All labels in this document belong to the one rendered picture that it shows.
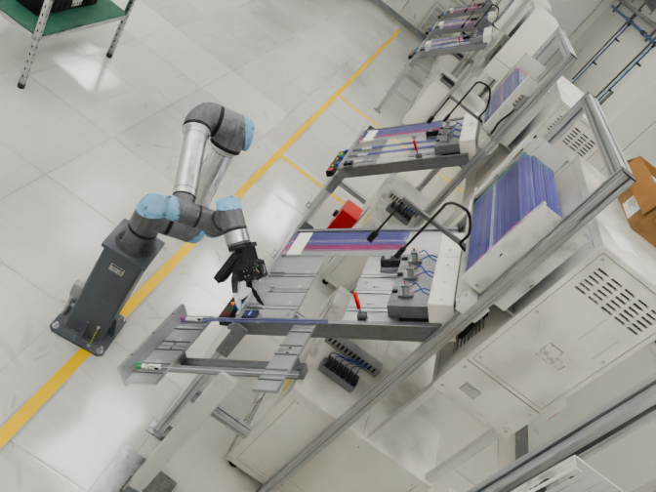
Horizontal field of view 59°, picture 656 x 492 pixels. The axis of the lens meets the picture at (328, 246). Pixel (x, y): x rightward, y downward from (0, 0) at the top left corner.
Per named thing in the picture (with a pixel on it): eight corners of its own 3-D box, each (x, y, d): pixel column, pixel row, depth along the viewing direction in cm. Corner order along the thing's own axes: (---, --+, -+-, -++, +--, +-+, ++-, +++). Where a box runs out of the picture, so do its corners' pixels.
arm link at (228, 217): (231, 200, 188) (242, 192, 181) (240, 233, 187) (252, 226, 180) (209, 204, 183) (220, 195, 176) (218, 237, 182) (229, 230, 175)
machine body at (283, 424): (217, 464, 243) (292, 387, 210) (273, 357, 302) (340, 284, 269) (340, 549, 249) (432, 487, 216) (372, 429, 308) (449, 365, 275)
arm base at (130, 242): (107, 242, 216) (117, 225, 211) (126, 222, 229) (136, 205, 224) (143, 264, 219) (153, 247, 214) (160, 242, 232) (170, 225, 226)
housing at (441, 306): (430, 341, 187) (427, 304, 180) (444, 265, 228) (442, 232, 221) (455, 342, 184) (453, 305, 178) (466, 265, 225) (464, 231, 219)
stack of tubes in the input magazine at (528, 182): (465, 272, 173) (531, 211, 159) (473, 202, 216) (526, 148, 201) (498, 297, 174) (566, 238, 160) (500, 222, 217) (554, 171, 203)
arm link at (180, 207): (193, 84, 197) (168, 208, 174) (223, 98, 202) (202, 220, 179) (181, 102, 205) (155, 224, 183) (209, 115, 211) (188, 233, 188)
